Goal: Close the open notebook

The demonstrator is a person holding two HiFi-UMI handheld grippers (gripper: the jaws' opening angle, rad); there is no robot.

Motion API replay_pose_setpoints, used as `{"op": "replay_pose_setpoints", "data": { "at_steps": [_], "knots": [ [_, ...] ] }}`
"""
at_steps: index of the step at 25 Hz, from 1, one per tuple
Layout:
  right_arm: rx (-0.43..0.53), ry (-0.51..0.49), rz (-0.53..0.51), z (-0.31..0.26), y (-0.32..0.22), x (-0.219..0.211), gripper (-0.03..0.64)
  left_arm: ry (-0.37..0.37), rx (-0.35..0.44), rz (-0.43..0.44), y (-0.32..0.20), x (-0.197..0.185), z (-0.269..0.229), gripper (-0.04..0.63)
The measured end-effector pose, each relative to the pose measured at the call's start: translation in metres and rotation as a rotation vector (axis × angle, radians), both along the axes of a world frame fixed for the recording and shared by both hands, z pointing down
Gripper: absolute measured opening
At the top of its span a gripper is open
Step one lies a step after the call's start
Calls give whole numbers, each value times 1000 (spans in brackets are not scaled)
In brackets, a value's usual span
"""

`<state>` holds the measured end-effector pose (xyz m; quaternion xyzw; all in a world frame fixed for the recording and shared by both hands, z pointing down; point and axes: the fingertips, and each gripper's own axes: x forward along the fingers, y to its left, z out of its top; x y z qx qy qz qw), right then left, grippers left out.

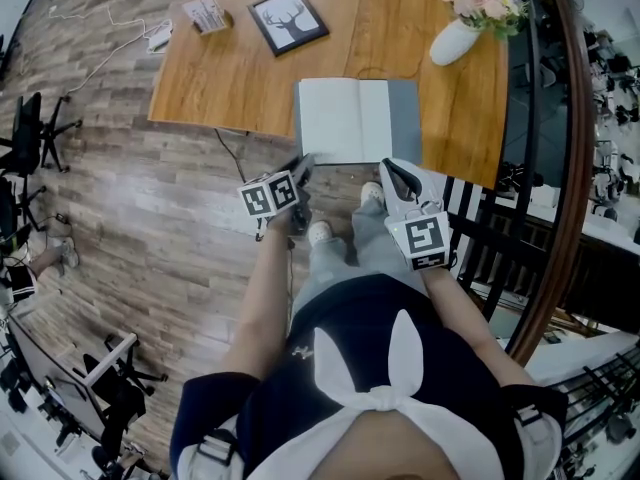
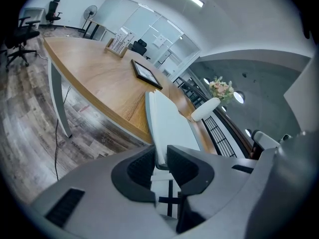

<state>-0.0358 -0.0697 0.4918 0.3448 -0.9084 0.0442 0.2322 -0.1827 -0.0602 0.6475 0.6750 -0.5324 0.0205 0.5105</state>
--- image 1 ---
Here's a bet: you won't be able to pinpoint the white power strip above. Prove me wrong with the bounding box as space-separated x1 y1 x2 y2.
146 18 175 55

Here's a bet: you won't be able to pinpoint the person's grey trousers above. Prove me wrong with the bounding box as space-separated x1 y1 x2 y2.
292 200 432 315

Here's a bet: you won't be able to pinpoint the black deer picture frame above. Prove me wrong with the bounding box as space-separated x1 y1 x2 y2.
247 0 331 59

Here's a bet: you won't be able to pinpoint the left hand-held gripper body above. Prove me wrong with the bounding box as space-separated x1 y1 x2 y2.
237 166 313 238

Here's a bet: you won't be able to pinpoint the person's right forearm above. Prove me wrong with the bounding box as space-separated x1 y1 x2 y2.
423 265 537 390

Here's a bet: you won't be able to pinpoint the curved wooden handrail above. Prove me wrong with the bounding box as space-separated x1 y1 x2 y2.
507 0 597 367

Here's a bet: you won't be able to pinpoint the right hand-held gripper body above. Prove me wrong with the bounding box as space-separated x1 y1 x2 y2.
378 157 452 272

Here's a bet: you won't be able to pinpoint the black metal railing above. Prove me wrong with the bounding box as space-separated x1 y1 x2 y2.
547 345 640 470
442 0 576 325

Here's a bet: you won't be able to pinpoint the black floor cable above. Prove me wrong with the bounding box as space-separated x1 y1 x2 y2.
214 127 262 243

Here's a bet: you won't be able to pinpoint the grey notebook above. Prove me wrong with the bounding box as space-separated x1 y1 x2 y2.
293 77 424 167

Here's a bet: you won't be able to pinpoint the person's left forearm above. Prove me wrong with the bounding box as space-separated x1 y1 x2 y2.
217 213 302 385

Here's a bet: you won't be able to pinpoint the thin cord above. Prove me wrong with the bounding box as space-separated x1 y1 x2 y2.
357 65 419 82

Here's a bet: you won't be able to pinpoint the white and black robot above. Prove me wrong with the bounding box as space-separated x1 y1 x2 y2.
592 140 627 220

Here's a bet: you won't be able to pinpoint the person's right white shoe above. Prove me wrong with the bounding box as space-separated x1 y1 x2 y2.
359 181 387 209

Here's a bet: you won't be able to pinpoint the grey desk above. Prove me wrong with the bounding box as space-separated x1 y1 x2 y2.
4 312 109 445

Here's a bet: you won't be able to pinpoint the white floor cable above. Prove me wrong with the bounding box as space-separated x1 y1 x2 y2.
48 5 174 97

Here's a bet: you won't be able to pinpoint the grey buckle strap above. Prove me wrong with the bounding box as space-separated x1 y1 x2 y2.
196 427 239 470
513 403 548 429

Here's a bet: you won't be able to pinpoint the person's navy and white top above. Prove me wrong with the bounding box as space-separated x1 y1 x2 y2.
169 272 570 480

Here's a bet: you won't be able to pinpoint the black office chair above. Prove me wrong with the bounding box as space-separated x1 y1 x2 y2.
74 335 169 465
0 91 84 175
0 175 49 250

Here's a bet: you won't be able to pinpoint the wooden card holder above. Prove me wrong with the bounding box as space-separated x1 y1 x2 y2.
181 0 235 36

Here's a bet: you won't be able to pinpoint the white ribbed vase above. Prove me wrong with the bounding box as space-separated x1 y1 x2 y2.
429 17 483 67

